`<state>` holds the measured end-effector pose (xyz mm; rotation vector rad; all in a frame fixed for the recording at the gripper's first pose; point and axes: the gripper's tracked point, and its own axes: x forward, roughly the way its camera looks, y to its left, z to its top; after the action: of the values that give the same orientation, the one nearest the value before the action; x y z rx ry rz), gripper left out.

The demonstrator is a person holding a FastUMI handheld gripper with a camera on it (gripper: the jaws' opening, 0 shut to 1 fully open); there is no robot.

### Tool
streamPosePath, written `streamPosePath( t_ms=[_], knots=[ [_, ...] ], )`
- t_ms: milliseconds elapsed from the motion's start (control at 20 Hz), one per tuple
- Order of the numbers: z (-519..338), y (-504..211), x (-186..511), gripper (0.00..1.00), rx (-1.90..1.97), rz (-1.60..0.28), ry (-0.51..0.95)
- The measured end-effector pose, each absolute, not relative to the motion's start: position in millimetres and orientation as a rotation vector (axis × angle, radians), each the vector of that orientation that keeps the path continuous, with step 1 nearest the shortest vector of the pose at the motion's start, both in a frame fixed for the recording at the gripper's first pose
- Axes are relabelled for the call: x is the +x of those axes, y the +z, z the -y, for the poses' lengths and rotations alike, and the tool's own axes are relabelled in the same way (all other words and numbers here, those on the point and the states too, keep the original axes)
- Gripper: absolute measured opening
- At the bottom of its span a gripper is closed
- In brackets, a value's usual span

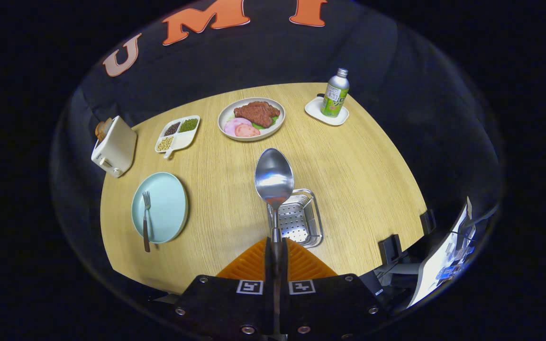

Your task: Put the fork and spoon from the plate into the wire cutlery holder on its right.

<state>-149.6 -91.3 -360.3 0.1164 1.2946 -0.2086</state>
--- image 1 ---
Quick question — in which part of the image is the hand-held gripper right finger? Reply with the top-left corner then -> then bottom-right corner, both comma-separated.
280,237 -> 387,338

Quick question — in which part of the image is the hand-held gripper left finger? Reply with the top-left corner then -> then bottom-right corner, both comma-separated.
173,237 -> 276,338

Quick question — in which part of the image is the metal spoon with dark handle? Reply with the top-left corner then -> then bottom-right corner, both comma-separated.
254,148 -> 295,285

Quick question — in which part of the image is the metal fork with dark handle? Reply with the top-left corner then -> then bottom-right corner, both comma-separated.
142,190 -> 152,253

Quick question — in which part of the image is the metal drainer basket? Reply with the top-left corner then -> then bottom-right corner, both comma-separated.
267,188 -> 324,249

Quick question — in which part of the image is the black table clamp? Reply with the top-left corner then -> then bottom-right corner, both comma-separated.
419,209 -> 437,236
378,234 -> 402,266

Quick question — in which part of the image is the light blue round plate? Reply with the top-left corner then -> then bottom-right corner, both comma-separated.
131,171 -> 189,244

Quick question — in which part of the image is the reddish pink ham slice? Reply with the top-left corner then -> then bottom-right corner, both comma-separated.
234,124 -> 261,138

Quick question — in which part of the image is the green lettuce leaf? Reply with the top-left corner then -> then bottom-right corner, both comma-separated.
252,115 -> 279,130

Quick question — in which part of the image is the pale pink ham slice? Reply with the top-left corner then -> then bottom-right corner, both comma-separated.
224,117 -> 253,136

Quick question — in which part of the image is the brown steak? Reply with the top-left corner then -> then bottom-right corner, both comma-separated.
234,101 -> 281,128

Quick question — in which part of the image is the white divided tray of beans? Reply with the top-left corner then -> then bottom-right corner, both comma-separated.
155,115 -> 201,160

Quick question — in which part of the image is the white sheet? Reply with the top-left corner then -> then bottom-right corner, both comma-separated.
408,197 -> 476,308

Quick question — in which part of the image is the white round dinner plate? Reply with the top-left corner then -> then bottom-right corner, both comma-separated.
218,97 -> 286,142

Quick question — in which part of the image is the white square coaster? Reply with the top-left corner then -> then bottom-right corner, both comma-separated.
304,95 -> 350,126

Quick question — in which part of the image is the green label drink bottle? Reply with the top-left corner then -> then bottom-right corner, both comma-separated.
320,68 -> 350,118

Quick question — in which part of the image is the white toaster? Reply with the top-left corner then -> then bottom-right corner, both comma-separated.
91,116 -> 137,179

